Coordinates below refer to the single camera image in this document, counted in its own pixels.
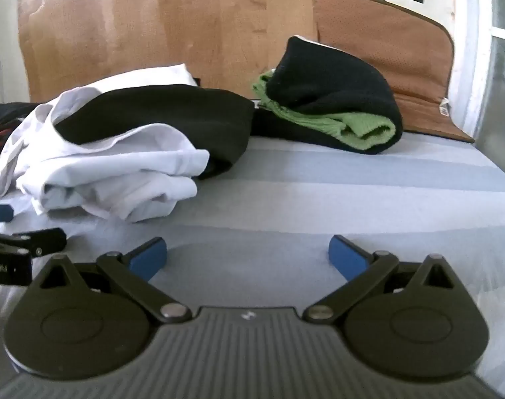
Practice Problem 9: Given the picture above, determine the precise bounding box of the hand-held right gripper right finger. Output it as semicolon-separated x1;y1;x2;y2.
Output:
303;235;454;324

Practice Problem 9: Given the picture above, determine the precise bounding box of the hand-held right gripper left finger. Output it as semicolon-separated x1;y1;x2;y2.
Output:
40;237;192;324

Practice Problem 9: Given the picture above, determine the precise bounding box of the white shirt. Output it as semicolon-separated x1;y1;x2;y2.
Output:
0;63;211;223

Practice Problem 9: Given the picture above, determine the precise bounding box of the black garment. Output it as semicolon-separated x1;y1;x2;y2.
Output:
53;84;255;180

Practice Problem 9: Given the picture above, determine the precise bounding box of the grey striped bed sheet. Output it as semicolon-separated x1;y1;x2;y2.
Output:
0;133;505;399

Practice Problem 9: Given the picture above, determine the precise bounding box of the dark red and black cloth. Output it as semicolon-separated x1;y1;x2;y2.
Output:
0;102;43;173

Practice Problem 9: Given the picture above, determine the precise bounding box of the black and green sweater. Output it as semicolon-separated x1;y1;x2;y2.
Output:
250;36;404;155

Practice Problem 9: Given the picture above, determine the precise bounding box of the wood pattern vinyl sheet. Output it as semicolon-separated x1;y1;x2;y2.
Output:
17;0;319;102

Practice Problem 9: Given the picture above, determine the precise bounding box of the white frosted glass window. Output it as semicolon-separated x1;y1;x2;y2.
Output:
447;0;505;159

